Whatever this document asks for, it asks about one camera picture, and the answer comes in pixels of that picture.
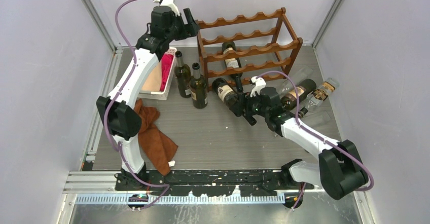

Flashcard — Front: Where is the brown wooden wine rack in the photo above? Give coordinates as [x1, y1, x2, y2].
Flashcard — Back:
[196, 7, 303, 80]

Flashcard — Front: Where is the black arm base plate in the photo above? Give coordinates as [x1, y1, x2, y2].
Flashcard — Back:
[114, 169, 301, 197]

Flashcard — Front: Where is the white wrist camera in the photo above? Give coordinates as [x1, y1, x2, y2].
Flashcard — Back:
[153, 0, 181, 16]
[249, 76, 266, 97]

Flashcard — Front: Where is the clear lying bottle upper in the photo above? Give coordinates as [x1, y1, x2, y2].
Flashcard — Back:
[276, 66, 313, 97]

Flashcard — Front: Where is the peach folded cloth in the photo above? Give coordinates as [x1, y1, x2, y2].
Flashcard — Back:
[141, 62, 163, 92]

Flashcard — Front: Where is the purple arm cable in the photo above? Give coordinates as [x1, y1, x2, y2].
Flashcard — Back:
[255, 70, 375, 192]
[102, 0, 170, 210]

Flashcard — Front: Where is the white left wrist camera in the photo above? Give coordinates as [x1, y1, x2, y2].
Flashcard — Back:
[153, 0, 181, 16]

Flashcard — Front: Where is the dark bottle white label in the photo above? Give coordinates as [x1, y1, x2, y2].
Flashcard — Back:
[222, 41, 243, 92]

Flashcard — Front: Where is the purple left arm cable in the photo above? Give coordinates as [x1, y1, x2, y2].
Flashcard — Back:
[102, 0, 170, 210]

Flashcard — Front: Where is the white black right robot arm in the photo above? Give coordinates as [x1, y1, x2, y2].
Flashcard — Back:
[231, 87, 371, 200]

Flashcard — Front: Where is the clear lying bottle lower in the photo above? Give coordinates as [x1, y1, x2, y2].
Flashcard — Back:
[301, 111, 331, 128]

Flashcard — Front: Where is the dark lying wine bottle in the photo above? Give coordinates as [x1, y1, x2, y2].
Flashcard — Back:
[280, 79, 316, 110]

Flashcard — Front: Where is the clear lying bottle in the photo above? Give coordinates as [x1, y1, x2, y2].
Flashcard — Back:
[301, 111, 331, 128]
[276, 66, 313, 97]

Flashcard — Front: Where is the white plastic basket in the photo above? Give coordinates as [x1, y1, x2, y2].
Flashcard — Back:
[137, 47, 177, 100]

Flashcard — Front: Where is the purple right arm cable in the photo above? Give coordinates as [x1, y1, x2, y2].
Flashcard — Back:
[255, 70, 375, 192]

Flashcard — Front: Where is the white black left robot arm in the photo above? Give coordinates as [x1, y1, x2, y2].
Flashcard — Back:
[96, 0, 199, 190]

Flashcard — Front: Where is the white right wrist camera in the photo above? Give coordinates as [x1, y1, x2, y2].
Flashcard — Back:
[249, 76, 266, 97]

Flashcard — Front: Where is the green bottle far left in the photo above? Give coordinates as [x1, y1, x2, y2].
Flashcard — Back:
[174, 51, 191, 98]

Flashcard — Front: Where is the brown towel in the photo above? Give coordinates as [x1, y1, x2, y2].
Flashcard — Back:
[134, 99, 178, 176]

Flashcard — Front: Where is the pink folded cloth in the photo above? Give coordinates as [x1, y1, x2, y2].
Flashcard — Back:
[160, 53, 174, 92]

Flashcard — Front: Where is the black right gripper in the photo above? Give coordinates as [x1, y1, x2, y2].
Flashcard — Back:
[230, 89, 270, 118]

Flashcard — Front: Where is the clear bottle brown label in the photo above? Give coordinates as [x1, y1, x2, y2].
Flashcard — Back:
[298, 78, 340, 119]

